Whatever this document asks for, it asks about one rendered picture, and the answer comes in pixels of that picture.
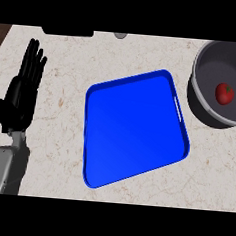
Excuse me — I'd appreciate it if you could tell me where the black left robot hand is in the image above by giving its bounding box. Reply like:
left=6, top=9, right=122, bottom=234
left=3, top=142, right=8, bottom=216
left=0, top=36, right=50, bottom=137

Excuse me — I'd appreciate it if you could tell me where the red tomato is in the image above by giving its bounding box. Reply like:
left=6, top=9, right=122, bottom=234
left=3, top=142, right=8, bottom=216
left=213, top=82, right=236, bottom=107

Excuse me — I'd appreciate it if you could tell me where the grey pot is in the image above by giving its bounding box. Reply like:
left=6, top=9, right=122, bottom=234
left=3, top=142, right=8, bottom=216
left=184, top=39, right=236, bottom=130

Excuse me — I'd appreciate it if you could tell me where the black flat appliance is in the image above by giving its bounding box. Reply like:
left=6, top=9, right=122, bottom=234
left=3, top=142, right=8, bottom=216
left=41, top=27, right=95, bottom=39

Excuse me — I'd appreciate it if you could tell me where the small grey round object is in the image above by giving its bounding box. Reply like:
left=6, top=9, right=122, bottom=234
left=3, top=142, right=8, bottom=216
left=113, top=32, right=129, bottom=41

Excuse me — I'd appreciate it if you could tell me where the blue tray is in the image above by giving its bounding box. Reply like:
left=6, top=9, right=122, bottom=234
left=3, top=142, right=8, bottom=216
left=77, top=62, right=197, bottom=197

